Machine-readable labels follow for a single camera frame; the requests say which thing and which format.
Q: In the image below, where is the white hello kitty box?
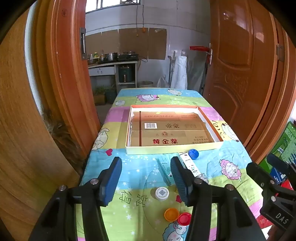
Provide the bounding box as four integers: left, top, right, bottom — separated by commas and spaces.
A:
179, 153, 201, 177

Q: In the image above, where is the white round cap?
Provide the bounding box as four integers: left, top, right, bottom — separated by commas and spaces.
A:
154, 187, 170, 201

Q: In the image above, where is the blue bottle cap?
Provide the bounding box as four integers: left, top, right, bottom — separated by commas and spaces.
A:
188, 149, 199, 160

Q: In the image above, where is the orange bottle cap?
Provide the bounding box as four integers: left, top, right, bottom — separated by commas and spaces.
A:
164, 208, 180, 222

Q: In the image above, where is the red bottle cap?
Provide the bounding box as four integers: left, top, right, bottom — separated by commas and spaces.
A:
178, 212, 192, 226

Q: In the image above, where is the clear plastic rectangular box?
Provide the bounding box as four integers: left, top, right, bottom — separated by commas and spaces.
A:
196, 173, 210, 184

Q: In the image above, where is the teal rectangular box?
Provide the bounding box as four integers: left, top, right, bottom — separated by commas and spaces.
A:
157, 154, 175, 186

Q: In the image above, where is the green beer carton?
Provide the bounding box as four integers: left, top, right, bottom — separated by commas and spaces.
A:
259, 121, 295, 183

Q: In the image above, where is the colourful cartoon tablecloth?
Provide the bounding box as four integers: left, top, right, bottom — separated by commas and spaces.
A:
82, 88, 263, 240

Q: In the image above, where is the shallow orange-rimmed cardboard tray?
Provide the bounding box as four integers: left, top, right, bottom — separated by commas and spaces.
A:
125, 105, 225, 155

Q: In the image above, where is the right wooden door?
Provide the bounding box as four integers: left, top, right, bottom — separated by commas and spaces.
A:
204, 1, 295, 163

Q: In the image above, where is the wooden door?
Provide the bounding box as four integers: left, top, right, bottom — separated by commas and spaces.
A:
32, 1, 100, 159
204, 1, 295, 163

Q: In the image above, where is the white hanging plastic bag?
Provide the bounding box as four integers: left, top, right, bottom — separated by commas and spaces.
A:
170, 56, 188, 90

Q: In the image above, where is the left wooden door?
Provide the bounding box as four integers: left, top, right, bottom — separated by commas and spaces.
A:
32, 1, 100, 159

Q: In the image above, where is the kitchen counter cabinet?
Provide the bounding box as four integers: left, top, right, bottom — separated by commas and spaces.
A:
88, 61, 139, 93

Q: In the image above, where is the metal cooking pot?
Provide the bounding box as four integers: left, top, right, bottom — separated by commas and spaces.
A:
104, 52, 118, 62

